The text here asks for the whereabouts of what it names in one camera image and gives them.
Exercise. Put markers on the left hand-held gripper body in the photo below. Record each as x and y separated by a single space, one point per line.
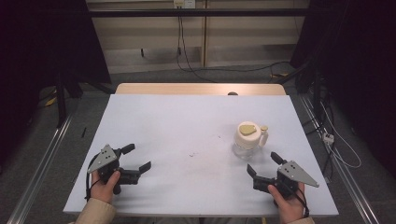
104 158

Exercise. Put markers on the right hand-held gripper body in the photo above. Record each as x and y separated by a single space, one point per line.
295 174

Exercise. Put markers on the person's left hand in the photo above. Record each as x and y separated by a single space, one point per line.
104 191

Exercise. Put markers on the person's right hand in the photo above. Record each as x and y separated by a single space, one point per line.
289 208

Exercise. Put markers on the white power strip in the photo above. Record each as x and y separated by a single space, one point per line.
328 138

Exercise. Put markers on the white table board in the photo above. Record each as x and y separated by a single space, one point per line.
186 124

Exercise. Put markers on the black metal stand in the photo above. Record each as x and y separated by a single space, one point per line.
61 102

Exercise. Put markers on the wooden table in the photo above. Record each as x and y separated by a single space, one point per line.
174 88

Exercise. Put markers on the dark curtain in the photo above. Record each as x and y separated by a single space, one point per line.
37 46
361 62

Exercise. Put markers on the metal floor rail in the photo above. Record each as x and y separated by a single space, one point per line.
342 174
40 174

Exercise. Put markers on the black horizontal frame bar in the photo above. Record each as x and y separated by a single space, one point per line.
199 12

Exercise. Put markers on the white wall socket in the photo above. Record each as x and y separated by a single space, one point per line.
184 3

